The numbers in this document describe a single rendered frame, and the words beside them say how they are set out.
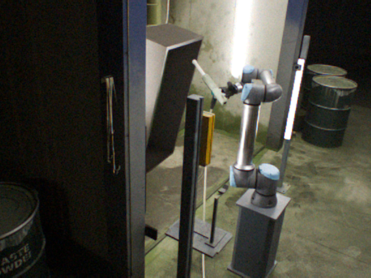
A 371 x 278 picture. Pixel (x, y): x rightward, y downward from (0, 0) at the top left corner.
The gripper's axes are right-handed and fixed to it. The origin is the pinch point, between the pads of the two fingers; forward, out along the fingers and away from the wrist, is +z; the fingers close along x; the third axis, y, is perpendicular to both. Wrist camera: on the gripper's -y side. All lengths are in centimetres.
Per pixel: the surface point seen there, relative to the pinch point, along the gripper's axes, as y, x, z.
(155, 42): -32, 37, 37
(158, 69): -16.9, 24.8, 38.6
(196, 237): -11, -93, 74
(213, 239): -17, -100, 69
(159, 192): 132, -6, 35
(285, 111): 120, 22, -155
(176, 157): 166, 39, -17
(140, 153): -19, -35, 81
